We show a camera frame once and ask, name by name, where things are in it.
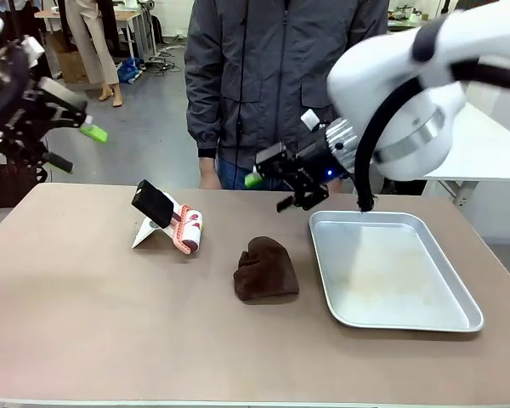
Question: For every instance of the large white table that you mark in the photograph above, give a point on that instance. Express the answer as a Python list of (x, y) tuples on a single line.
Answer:
[(493, 144)]

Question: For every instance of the wooden desk white legs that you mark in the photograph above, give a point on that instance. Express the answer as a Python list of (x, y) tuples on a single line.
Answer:
[(127, 17)]

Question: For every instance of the brown cloth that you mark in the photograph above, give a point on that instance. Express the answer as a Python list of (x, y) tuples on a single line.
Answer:
[(268, 272)]

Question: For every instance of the cardboard box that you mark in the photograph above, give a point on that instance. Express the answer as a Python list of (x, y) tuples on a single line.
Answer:
[(68, 64)]

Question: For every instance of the white folded stand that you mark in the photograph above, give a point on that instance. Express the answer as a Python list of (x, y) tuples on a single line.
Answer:
[(142, 238)]

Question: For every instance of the blue jeans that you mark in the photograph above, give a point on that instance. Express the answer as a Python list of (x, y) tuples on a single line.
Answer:
[(234, 174)]

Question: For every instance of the black pole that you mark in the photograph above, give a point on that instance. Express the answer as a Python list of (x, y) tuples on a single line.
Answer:
[(13, 17)]

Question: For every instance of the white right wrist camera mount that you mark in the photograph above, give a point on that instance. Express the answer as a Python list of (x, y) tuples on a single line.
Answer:
[(310, 120)]

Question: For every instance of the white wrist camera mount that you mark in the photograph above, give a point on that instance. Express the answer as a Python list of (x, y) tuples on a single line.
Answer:
[(310, 120), (34, 47)]

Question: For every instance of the right forearm in gray sleeve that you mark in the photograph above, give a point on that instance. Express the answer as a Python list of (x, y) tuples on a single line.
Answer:
[(202, 127)]

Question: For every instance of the bystander in beige trousers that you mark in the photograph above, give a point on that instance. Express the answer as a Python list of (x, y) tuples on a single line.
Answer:
[(93, 51)]

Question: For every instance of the person's right hand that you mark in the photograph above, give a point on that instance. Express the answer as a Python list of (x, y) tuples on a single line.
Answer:
[(208, 174)]

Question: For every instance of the metal tray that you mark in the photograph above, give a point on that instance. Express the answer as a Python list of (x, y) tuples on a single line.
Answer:
[(399, 276)]

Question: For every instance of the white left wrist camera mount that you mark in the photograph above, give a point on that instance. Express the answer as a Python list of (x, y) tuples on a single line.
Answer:
[(34, 47)]

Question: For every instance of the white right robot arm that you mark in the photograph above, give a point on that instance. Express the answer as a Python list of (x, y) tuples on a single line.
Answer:
[(365, 64)]

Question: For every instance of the blue bag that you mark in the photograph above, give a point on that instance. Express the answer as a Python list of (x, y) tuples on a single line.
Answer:
[(132, 70)]

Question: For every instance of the person in grey jacket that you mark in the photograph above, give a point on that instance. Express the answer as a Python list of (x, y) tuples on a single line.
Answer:
[(246, 85)]

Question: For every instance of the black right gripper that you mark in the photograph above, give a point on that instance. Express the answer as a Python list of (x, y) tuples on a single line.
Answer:
[(323, 155)]

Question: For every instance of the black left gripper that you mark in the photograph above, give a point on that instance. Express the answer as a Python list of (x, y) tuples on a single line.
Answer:
[(32, 110)]

